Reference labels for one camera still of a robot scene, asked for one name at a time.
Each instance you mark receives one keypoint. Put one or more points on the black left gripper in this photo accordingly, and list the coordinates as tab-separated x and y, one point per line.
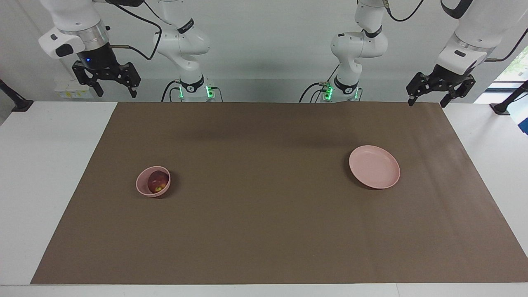
447	78

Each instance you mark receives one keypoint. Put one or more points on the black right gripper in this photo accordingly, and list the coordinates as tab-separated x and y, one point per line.
101	60

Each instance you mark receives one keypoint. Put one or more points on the dark red apple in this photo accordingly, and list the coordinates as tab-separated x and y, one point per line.
158	182

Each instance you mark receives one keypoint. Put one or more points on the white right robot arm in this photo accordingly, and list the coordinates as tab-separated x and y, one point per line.
185	41

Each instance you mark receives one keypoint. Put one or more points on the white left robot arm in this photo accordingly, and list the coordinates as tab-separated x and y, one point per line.
354	45

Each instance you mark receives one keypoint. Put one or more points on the pink plate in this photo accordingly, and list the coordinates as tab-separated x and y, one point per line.
374	167

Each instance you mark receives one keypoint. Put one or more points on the pink bowl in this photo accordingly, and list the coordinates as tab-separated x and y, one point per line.
141	185

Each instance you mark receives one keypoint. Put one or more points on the blue object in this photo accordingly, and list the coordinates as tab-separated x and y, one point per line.
524	126

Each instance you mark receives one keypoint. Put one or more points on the brown table mat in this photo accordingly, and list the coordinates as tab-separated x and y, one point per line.
264	214

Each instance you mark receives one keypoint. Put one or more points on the white wall socket strip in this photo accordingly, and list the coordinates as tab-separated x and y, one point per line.
70	90

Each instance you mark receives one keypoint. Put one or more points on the black camera stand clamp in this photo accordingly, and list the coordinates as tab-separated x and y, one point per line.
20	105
501	109

